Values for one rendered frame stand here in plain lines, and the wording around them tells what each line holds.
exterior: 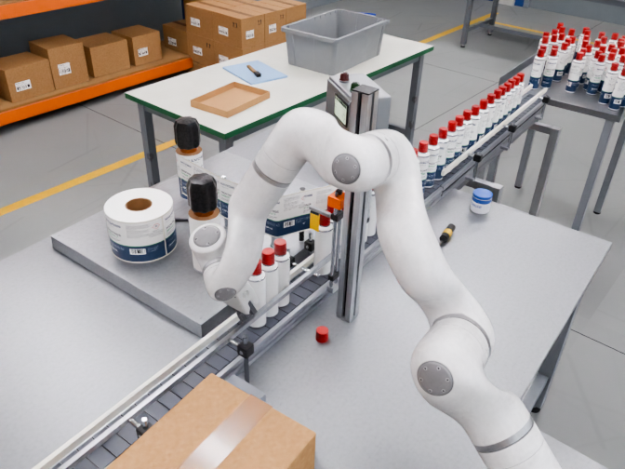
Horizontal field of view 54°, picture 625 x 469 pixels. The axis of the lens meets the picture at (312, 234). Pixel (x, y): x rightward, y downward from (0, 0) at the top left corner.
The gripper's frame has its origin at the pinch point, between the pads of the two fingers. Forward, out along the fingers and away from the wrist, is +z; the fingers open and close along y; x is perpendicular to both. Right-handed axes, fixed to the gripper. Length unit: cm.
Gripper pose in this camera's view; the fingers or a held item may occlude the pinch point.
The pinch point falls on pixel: (244, 314)
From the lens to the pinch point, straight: 157.9
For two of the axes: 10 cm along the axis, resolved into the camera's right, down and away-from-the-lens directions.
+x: -5.7, 6.9, -4.5
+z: 1.8, 6.3, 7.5
